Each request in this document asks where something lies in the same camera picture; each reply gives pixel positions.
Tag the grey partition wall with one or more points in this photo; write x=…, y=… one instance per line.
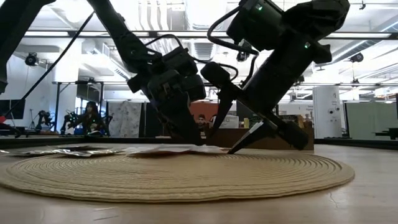
x=370, y=119

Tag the black ceiling spotlight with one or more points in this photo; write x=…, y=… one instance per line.
x=357, y=57
x=31, y=59

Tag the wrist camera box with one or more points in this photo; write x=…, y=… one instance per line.
x=180, y=62
x=255, y=25

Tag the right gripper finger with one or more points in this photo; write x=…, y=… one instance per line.
x=261, y=135
x=225, y=109

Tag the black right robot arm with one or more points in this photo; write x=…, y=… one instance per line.
x=323, y=18

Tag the black metal gantry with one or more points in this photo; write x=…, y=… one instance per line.
x=57, y=105

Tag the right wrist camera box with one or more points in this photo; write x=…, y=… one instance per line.
x=255, y=25

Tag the black partition panel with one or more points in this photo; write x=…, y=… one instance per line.
x=150, y=119

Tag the round woven placemat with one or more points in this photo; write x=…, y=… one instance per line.
x=186, y=177

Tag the white pillar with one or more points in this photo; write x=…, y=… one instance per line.
x=326, y=112

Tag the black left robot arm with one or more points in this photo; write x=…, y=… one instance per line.
x=18, y=25

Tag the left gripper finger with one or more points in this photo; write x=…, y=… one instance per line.
x=192, y=124
x=174, y=121

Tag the wooden tea organizer box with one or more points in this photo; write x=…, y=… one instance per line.
x=222, y=139

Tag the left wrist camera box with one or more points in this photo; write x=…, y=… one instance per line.
x=180, y=62

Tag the background black robot arm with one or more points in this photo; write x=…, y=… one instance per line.
x=46, y=119

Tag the patterned grey curtain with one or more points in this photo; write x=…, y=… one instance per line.
x=124, y=118

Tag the black monitor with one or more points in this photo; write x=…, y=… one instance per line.
x=12, y=109

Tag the person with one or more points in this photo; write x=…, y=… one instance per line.
x=88, y=119
x=202, y=123

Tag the orange partition wall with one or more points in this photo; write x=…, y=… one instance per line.
x=206, y=109

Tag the black desk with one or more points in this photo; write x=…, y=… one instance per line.
x=387, y=133

